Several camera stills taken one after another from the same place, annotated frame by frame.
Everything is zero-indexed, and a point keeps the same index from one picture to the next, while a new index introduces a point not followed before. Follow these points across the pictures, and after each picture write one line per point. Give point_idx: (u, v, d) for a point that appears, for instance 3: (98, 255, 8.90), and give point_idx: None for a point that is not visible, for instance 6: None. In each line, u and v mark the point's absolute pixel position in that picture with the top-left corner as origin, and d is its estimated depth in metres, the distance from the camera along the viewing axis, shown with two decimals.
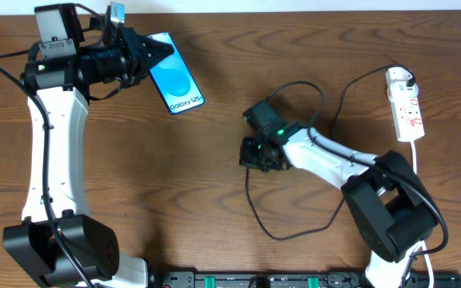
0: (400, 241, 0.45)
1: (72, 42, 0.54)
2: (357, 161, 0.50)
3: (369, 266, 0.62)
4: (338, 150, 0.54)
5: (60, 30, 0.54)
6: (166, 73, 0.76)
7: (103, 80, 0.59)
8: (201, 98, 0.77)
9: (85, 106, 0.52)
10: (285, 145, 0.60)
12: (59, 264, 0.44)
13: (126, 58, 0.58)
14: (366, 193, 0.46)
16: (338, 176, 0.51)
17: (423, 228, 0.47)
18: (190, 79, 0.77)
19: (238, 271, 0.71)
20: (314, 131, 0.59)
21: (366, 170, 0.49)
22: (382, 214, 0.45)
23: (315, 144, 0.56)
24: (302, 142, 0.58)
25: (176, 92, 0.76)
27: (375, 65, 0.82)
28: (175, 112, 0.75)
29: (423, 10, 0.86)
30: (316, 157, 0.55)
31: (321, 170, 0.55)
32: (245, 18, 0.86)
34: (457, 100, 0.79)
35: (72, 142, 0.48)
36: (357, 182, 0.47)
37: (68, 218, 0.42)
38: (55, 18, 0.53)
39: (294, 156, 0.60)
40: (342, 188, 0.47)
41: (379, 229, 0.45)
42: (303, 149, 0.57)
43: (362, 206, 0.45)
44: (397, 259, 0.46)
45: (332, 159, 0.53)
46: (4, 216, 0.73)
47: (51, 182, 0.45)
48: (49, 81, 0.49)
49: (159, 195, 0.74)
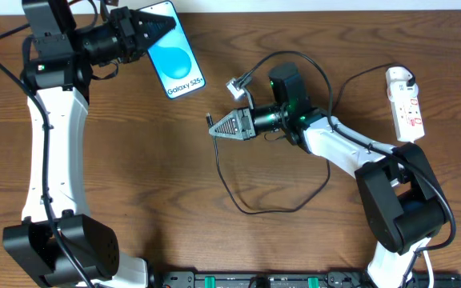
0: (406, 231, 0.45)
1: (66, 38, 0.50)
2: (374, 149, 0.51)
3: (372, 262, 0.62)
4: (358, 138, 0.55)
5: (51, 24, 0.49)
6: (166, 54, 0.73)
7: (97, 62, 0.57)
8: (202, 79, 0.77)
9: (85, 106, 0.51)
10: (305, 130, 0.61)
12: (59, 264, 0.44)
13: (118, 38, 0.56)
14: (379, 179, 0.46)
16: (354, 162, 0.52)
17: (433, 223, 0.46)
18: (190, 61, 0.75)
19: (238, 271, 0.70)
20: (334, 119, 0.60)
21: (382, 158, 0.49)
22: (392, 204, 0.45)
23: (335, 130, 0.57)
24: (323, 128, 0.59)
25: (174, 74, 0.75)
27: (375, 65, 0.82)
28: (173, 97, 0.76)
29: (424, 10, 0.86)
30: (334, 143, 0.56)
31: (338, 156, 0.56)
32: (245, 18, 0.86)
34: (458, 100, 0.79)
35: (72, 142, 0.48)
36: (370, 168, 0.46)
37: (67, 218, 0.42)
38: (46, 12, 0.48)
39: (312, 141, 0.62)
40: (355, 171, 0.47)
41: (387, 218, 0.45)
42: (322, 135, 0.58)
43: (374, 191, 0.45)
44: (401, 250, 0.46)
45: (351, 146, 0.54)
46: (4, 216, 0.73)
47: (51, 182, 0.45)
48: (49, 82, 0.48)
49: (159, 195, 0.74)
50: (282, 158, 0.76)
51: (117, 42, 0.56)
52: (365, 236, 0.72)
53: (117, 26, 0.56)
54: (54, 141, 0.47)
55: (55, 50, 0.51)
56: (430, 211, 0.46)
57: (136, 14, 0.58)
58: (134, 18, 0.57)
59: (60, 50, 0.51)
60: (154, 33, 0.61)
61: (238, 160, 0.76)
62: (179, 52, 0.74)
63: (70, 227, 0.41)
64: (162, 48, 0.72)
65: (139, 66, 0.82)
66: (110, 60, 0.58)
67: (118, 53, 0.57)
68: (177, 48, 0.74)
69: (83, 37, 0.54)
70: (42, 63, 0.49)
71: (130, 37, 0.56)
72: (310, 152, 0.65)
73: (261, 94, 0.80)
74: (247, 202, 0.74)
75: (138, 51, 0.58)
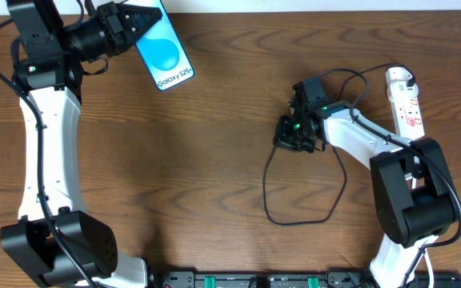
0: (414, 225, 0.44)
1: (55, 38, 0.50)
2: (392, 141, 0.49)
3: (374, 259, 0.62)
4: (378, 130, 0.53)
5: (39, 26, 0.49)
6: (154, 46, 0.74)
7: (86, 59, 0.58)
8: (190, 70, 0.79)
9: (77, 105, 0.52)
10: (326, 119, 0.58)
12: (58, 260, 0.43)
13: (105, 32, 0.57)
14: (394, 170, 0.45)
16: (370, 151, 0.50)
17: (441, 219, 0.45)
18: (178, 51, 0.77)
19: (238, 271, 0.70)
20: (356, 112, 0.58)
21: (399, 150, 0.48)
22: (403, 196, 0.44)
23: (356, 122, 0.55)
24: (343, 118, 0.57)
25: (163, 66, 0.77)
27: (374, 65, 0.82)
28: (162, 88, 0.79)
29: (424, 11, 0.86)
30: (354, 134, 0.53)
31: (355, 146, 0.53)
32: (245, 18, 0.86)
34: (457, 100, 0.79)
35: (66, 141, 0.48)
36: (386, 158, 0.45)
37: (64, 216, 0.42)
38: (33, 14, 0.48)
39: (332, 133, 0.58)
40: (370, 160, 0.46)
41: (397, 209, 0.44)
42: (342, 125, 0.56)
43: (387, 181, 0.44)
44: (406, 243, 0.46)
45: (368, 136, 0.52)
46: (4, 216, 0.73)
47: (46, 181, 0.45)
48: (42, 82, 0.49)
49: (159, 195, 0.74)
50: (282, 158, 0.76)
51: (104, 38, 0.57)
52: (366, 236, 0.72)
53: (103, 22, 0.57)
54: (48, 140, 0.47)
55: (45, 50, 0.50)
56: (441, 207, 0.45)
57: (122, 9, 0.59)
58: (120, 14, 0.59)
59: (50, 50, 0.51)
60: (141, 25, 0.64)
61: (239, 160, 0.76)
62: (167, 43, 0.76)
63: (70, 223, 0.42)
64: (150, 41, 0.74)
65: (139, 65, 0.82)
66: (98, 55, 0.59)
67: (106, 48, 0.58)
68: (165, 39, 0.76)
69: (71, 34, 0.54)
70: (32, 65, 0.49)
71: (118, 33, 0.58)
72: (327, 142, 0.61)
73: (262, 94, 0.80)
74: (247, 202, 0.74)
75: (127, 45, 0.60)
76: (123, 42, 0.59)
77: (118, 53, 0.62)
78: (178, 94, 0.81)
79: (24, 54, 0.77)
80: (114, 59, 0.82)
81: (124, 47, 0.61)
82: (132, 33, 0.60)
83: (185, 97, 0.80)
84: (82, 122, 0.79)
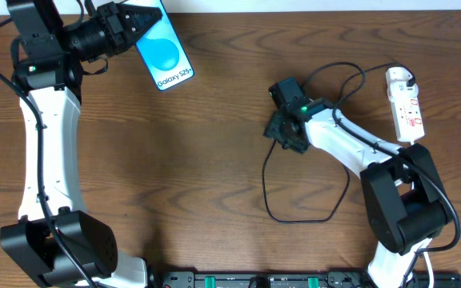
0: (409, 232, 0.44)
1: (55, 38, 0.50)
2: (379, 150, 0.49)
3: (372, 262, 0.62)
4: (363, 134, 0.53)
5: (39, 26, 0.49)
6: (154, 46, 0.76)
7: (86, 59, 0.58)
8: (190, 70, 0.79)
9: (77, 105, 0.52)
10: (307, 122, 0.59)
12: (58, 264, 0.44)
13: (105, 32, 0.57)
14: (386, 181, 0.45)
16: (359, 161, 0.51)
17: (434, 224, 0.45)
18: (178, 51, 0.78)
19: (238, 271, 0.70)
20: (338, 113, 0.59)
21: (387, 158, 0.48)
22: (396, 204, 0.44)
23: (339, 125, 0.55)
24: (326, 122, 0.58)
25: (163, 66, 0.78)
27: (374, 65, 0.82)
28: (162, 88, 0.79)
29: (424, 11, 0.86)
30: (338, 139, 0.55)
31: (342, 151, 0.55)
32: (246, 18, 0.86)
34: (457, 100, 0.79)
35: (66, 141, 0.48)
36: (376, 169, 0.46)
37: (58, 220, 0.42)
38: (34, 14, 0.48)
39: (314, 134, 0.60)
40: (361, 173, 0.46)
41: (391, 218, 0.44)
42: (326, 129, 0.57)
43: (379, 191, 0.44)
44: (402, 250, 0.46)
45: (354, 143, 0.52)
46: (5, 216, 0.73)
47: (46, 181, 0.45)
48: (42, 82, 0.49)
49: (158, 195, 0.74)
50: (282, 158, 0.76)
51: (104, 38, 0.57)
52: (366, 236, 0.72)
53: (103, 22, 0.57)
54: (48, 140, 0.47)
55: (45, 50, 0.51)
56: (433, 212, 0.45)
57: (122, 9, 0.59)
58: (120, 14, 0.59)
59: (50, 50, 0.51)
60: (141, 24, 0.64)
61: (239, 160, 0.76)
62: (166, 43, 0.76)
63: (65, 229, 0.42)
64: (150, 41, 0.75)
65: (139, 64, 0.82)
66: (99, 55, 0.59)
67: (106, 48, 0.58)
68: (165, 40, 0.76)
69: (71, 34, 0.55)
70: (32, 65, 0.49)
71: (118, 34, 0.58)
72: (310, 143, 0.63)
73: (261, 94, 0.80)
74: (247, 201, 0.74)
75: (127, 45, 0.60)
76: (123, 42, 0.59)
77: (117, 53, 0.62)
78: (178, 94, 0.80)
79: (23, 55, 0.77)
80: (114, 59, 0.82)
81: (124, 47, 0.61)
82: (131, 33, 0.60)
83: (185, 97, 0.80)
84: (82, 122, 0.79)
